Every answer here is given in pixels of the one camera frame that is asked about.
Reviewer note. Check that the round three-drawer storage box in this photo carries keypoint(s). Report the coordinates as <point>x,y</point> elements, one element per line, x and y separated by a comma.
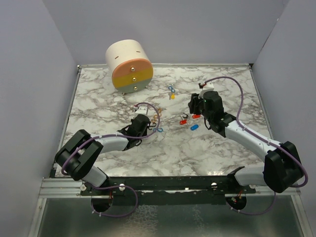
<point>130,68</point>

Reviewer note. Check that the orange S carabiner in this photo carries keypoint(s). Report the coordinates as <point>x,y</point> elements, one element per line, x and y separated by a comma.
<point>156,116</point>

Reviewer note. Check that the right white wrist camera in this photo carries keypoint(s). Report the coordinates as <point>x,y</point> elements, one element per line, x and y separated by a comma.
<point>205,87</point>

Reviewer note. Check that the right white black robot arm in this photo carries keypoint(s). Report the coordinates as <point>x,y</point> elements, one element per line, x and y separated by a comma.
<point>282,165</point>

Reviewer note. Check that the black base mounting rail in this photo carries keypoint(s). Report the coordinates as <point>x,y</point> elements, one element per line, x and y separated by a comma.
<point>169,190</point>

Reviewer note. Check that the red key tag left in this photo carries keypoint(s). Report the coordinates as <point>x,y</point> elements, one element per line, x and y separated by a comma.
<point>183,122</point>

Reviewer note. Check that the blue s carabiner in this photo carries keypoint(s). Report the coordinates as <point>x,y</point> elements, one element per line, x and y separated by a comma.
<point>158,130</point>
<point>171,89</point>

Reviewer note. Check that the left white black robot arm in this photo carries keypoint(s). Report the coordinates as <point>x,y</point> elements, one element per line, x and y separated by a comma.
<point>80,153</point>

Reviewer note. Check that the blue key tag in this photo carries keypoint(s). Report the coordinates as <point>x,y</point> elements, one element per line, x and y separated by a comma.
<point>194,127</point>

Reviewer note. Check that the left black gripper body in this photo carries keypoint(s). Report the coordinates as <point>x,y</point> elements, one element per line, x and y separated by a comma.
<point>144,133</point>

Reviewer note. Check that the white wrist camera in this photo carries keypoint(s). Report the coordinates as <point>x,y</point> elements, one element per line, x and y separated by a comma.
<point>141,110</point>
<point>205,87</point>

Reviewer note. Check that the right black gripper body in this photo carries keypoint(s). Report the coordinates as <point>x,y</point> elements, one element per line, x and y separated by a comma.
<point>197,105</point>

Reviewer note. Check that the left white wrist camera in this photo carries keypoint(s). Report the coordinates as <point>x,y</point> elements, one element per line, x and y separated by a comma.
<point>141,110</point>

